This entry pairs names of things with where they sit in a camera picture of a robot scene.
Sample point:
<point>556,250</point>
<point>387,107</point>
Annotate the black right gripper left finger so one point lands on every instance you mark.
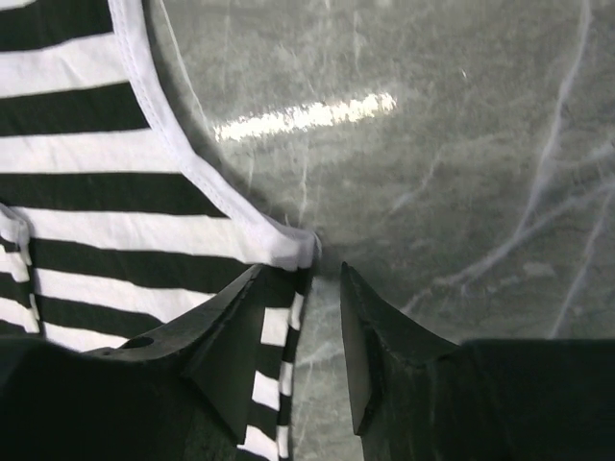
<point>177,392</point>

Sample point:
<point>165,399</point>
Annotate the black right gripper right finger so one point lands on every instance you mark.
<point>417,396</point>

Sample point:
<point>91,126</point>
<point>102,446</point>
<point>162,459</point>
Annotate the wide striped black white tank top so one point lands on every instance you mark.
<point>111,224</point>

